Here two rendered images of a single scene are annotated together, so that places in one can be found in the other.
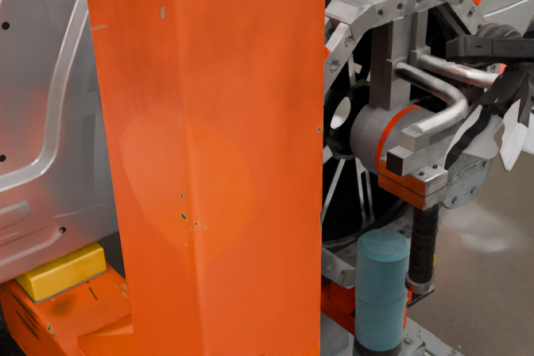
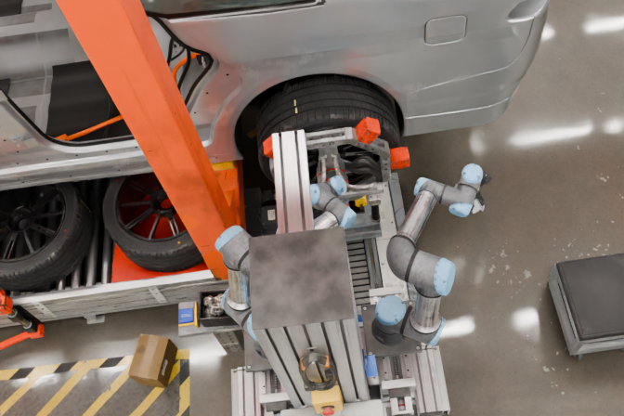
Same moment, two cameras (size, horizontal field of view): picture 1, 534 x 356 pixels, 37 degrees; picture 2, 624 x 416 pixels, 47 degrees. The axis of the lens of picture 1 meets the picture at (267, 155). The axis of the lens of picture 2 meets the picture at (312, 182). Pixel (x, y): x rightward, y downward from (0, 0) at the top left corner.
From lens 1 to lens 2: 2.50 m
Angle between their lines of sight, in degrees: 41
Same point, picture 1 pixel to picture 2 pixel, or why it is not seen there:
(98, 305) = (224, 181)
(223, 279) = (194, 232)
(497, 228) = (501, 167)
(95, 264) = (229, 165)
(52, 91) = (212, 126)
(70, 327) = not seen: hidden behind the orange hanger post
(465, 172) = not seen: hidden behind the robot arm
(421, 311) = not seen: hidden behind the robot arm
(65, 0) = (214, 108)
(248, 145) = (195, 215)
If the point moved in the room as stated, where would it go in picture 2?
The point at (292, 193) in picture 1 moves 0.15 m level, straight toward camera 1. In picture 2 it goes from (212, 222) to (188, 251)
